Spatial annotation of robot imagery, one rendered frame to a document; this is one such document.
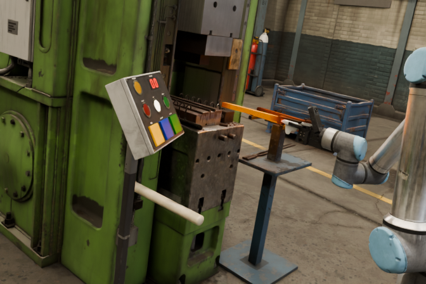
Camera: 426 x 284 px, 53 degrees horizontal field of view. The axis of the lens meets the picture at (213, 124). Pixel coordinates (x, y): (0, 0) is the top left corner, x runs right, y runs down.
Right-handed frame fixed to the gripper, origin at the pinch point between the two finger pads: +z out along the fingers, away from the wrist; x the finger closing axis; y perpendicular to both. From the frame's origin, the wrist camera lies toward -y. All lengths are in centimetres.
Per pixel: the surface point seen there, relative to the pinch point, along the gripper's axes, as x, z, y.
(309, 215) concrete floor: 149, 36, 104
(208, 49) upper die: -10.7, 41.6, -23.8
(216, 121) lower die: 4.5, 40.7, 12.7
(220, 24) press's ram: -4, 42, -36
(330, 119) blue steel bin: 355, 119, 60
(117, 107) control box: -74, 26, -3
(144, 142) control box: -69, 15, 7
